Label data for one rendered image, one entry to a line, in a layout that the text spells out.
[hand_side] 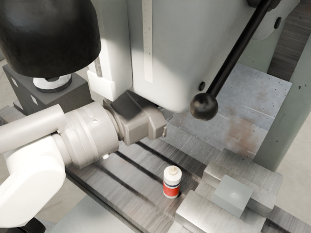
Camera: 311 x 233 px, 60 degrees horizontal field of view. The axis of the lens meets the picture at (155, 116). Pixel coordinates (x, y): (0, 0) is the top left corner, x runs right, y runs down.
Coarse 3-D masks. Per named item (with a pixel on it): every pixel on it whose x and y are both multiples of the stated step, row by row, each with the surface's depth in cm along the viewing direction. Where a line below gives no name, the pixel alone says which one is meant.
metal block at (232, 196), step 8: (224, 176) 53; (224, 184) 52; (232, 184) 52; (240, 184) 52; (216, 192) 51; (224, 192) 51; (232, 192) 51; (240, 192) 51; (248, 192) 51; (216, 200) 52; (224, 200) 50; (232, 200) 50; (240, 200) 50; (248, 200) 50; (224, 208) 52; (232, 208) 50; (240, 208) 49
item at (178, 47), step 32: (128, 0) 27; (160, 0) 25; (192, 0) 24; (224, 0) 27; (160, 32) 27; (192, 32) 26; (224, 32) 31; (160, 64) 30; (192, 64) 29; (160, 96) 33; (192, 96) 32
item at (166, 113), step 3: (159, 108) 45; (162, 108) 45; (162, 111) 45; (165, 111) 46; (168, 111) 46; (171, 111) 47; (165, 114) 46; (168, 114) 47; (171, 114) 47; (174, 114) 48; (165, 117) 47; (168, 117) 47
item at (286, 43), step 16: (304, 0) 58; (288, 16) 62; (304, 16) 60; (272, 32) 66; (288, 32) 64; (304, 32) 62; (256, 48) 71; (272, 48) 69; (288, 48) 66; (304, 48) 64; (256, 64) 74; (272, 64) 71; (288, 64) 68; (304, 64) 66; (288, 80) 71; (304, 80) 69; (288, 96) 74; (304, 96) 71; (288, 112) 77; (304, 112) 74; (272, 128) 84; (288, 128) 80; (272, 144) 87; (288, 144) 84; (256, 160) 96; (272, 160) 92
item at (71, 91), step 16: (16, 80) 68; (32, 80) 67; (48, 80) 67; (64, 80) 65; (80, 80) 67; (32, 96) 65; (48, 96) 63; (64, 96) 64; (80, 96) 68; (32, 112) 75; (64, 112) 66
